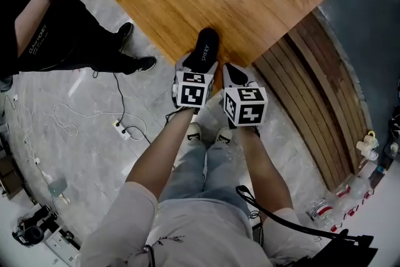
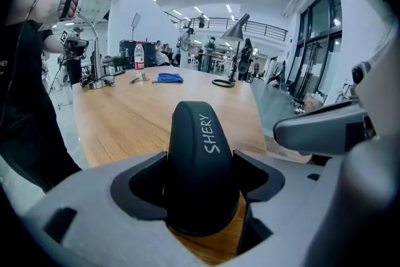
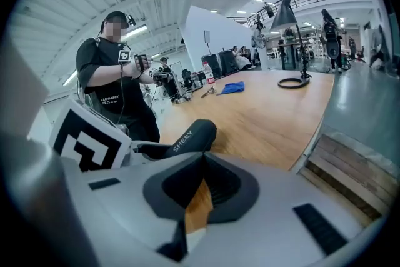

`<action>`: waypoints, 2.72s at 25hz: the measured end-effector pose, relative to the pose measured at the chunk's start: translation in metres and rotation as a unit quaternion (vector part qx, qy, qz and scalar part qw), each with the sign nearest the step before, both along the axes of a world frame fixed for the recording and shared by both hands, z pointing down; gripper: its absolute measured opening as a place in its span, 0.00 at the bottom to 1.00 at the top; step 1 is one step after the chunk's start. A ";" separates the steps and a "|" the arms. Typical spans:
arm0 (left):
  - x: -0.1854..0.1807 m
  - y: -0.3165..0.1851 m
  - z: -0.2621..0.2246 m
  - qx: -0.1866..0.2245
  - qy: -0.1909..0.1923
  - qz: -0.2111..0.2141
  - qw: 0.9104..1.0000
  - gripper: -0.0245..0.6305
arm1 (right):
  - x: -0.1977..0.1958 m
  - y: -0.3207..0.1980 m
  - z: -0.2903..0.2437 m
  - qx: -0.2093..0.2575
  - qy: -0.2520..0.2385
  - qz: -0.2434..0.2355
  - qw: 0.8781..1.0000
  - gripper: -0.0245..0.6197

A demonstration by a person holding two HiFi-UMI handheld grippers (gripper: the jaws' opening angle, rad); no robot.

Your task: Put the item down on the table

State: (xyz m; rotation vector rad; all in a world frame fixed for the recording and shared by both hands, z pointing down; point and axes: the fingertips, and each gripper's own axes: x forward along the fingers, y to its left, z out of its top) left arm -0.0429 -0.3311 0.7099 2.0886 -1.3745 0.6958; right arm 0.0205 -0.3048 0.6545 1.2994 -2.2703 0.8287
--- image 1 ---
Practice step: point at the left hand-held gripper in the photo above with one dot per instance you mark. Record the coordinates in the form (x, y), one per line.
(190, 90)

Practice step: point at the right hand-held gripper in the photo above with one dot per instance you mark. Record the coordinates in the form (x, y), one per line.
(247, 106)

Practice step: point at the black pouch with white lettering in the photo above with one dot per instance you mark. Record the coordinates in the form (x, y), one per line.
(206, 47)

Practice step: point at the person's right forearm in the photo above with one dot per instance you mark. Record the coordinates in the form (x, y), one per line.
(262, 165)

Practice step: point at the person's left forearm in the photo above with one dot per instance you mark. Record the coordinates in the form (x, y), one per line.
(165, 153)

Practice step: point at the person's right white shoe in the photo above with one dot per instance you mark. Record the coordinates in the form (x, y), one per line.
(224, 135)

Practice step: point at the person's white shoe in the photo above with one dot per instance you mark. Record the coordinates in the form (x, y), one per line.
(224, 135)
(194, 131)

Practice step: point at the person's left white shoe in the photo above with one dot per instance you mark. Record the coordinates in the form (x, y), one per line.
(194, 131)

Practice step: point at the stack of wooden planks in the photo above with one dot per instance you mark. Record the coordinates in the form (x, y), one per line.
(315, 93)

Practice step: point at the white power strip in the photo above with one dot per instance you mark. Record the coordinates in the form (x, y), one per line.
(122, 129)

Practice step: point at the person's blue jeans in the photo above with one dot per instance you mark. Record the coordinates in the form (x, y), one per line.
(190, 172)

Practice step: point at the person's white shirt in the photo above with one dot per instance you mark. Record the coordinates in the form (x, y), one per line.
(200, 234)

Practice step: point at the clear bottle with red label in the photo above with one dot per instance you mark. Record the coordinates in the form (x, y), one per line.
(322, 212)

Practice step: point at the clear plastic bottle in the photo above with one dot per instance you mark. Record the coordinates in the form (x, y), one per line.
(353, 190)

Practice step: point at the pale green phone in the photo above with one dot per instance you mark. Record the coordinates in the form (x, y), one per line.
(57, 187)

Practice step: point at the white box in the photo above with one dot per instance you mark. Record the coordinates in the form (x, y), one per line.
(61, 245)

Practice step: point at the black headphones and camera gear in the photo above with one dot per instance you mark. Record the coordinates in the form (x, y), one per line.
(31, 228)

